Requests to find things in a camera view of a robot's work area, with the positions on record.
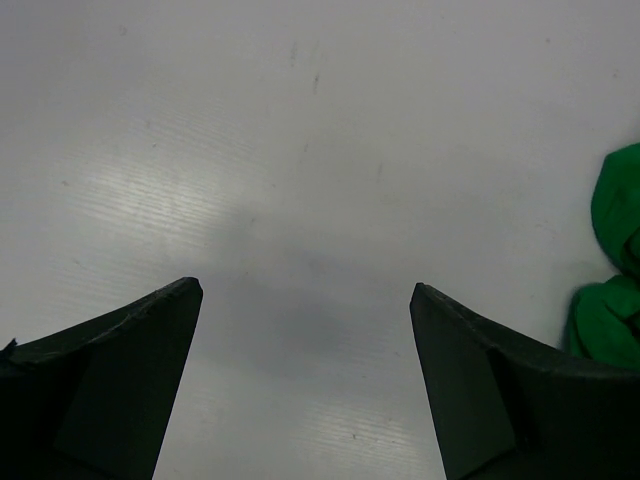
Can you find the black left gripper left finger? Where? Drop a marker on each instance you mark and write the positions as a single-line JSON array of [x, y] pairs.
[[93, 401]]

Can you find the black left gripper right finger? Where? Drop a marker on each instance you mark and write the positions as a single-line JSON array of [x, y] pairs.
[[506, 406]]

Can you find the green t shirt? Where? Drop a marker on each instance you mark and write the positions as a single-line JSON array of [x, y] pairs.
[[603, 318]]

